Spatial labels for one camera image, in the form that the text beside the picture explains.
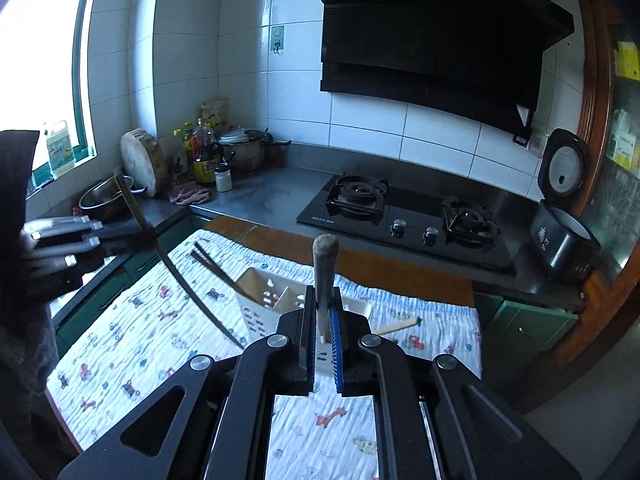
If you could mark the black rice cooker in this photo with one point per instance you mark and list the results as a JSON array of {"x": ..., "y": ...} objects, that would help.
[{"x": 562, "y": 240}]

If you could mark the yellow capped bottle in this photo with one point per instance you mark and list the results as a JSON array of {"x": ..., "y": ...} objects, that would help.
[{"x": 182, "y": 150}]

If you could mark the black range hood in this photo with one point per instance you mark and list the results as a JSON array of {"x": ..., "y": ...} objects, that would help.
[{"x": 430, "y": 40}]

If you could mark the yellow printed bag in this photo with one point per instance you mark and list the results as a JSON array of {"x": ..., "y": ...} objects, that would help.
[{"x": 216, "y": 112}]

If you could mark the metal basin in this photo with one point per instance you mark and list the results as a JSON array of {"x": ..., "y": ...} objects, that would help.
[{"x": 100, "y": 200}]

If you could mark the white jar with black lid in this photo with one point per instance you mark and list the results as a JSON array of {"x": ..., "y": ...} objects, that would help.
[{"x": 224, "y": 179}]

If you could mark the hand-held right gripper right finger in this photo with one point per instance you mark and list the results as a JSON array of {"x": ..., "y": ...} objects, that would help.
[{"x": 337, "y": 355}]

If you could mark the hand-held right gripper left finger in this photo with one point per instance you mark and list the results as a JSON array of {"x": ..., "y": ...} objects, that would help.
[{"x": 314, "y": 350}]

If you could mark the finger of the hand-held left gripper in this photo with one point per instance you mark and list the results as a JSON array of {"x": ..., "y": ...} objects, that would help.
[
  {"x": 115, "y": 247},
  {"x": 100, "y": 227}
]

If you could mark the printed white cloth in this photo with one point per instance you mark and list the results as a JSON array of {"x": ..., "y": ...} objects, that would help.
[{"x": 125, "y": 350}]

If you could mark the green cabinet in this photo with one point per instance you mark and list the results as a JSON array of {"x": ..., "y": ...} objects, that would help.
[{"x": 530, "y": 340}]

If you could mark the white wall socket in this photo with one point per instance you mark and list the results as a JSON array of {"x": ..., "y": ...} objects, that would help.
[{"x": 537, "y": 144}]

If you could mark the light wooden chopstick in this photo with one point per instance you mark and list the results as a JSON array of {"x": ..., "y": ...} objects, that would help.
[{"x": 397, "y": 327}]

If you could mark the pink rag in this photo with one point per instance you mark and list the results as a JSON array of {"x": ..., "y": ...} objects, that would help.
[{"x": 187, "y": 194}]

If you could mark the round wooden chopping board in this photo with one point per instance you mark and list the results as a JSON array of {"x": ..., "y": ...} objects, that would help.
[{"x": 144, "y": 160}]

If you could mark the green window frame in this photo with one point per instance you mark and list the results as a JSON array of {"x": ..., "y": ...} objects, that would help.
[{"x": 82, "y": 60}]

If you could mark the wall hook sticker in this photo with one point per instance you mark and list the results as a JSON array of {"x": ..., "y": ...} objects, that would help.
[{"x": 277, "y": 39}]

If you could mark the white plastic utensil basket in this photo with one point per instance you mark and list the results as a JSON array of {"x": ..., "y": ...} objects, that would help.
[{"x": 260, "y": 310}]

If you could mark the glass door with stickers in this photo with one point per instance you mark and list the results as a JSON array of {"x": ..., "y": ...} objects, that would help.
[{"x": 622, "y": 160}]

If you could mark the black pan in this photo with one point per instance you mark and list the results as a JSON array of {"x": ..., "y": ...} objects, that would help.
[{"x": 275, "y": 152}]

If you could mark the steel pot with lid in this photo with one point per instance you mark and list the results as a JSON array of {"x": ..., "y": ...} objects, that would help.
[{"x": 240, "y": 152}]

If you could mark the clear detergent bottle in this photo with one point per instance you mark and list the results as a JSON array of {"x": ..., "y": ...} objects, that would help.
[{"x": 60, "y": 152}]

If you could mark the dark chopstick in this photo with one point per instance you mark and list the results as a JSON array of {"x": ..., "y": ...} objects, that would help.
[
  {"x": 172, "y": 270},
  {"x": 220, "y": 266},
  {"x": 215, "y": 275}
]

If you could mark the black gas stove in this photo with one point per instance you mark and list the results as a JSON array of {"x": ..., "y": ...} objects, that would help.
[{"x": 415, "y": 230}]

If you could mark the wooden door frame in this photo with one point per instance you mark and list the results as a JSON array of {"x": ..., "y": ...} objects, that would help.
[{"x": 597, "y": 110}]

